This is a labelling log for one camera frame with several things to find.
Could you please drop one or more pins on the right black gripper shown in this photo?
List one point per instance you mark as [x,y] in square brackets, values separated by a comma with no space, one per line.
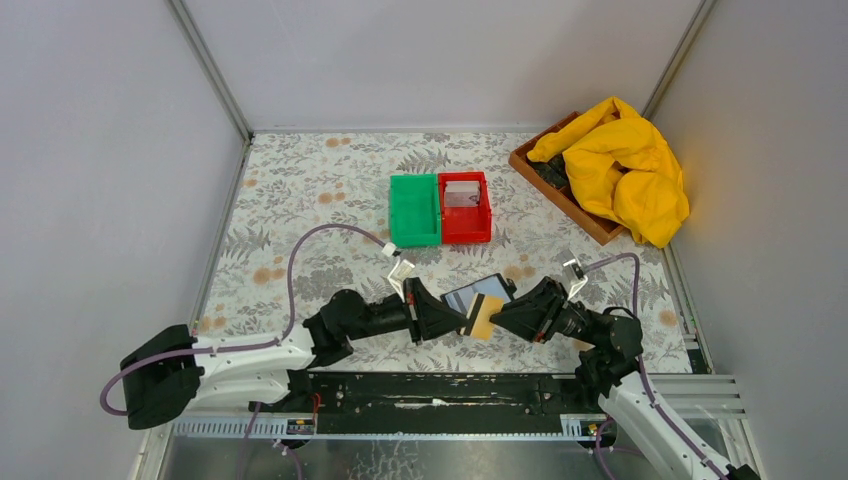
[535,312]

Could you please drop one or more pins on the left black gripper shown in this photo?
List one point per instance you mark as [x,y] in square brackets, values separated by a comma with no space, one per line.
[425,317]

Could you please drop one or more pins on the black leather card holder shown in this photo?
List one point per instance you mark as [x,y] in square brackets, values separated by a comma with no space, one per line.
[461,299]

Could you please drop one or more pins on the green plastic bin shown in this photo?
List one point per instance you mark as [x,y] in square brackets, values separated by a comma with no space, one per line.
[415,211]

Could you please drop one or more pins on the red plastic bin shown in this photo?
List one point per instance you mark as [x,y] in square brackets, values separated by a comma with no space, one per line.
[465,225]

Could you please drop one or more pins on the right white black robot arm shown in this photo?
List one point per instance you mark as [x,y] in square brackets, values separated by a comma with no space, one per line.
[612,374]

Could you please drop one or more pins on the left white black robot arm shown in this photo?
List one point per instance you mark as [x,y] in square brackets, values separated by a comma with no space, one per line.
[174,371]

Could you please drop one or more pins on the clear card stack in bin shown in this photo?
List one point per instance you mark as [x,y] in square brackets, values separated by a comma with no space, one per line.
[462,194]

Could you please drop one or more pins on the brown wooden tray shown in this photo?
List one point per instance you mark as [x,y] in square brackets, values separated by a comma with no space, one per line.
[601,230]

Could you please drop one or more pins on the dark items in tray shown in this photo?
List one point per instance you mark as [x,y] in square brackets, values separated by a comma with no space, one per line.
[553,172]

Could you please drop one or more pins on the floral table mat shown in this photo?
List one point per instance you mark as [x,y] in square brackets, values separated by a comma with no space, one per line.
[312,208]

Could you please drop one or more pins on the yellow cloth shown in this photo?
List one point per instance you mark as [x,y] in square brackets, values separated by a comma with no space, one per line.
[620,168]

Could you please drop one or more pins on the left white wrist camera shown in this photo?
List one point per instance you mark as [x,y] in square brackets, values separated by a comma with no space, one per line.
[402,270]

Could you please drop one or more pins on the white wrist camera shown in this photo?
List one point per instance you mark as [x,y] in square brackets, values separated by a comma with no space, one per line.
[574,277]
[402,270]

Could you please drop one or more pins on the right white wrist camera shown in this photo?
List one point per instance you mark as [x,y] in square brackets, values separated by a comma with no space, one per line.
[574,277]

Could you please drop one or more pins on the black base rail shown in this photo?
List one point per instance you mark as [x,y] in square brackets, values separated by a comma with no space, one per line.
[373,403]

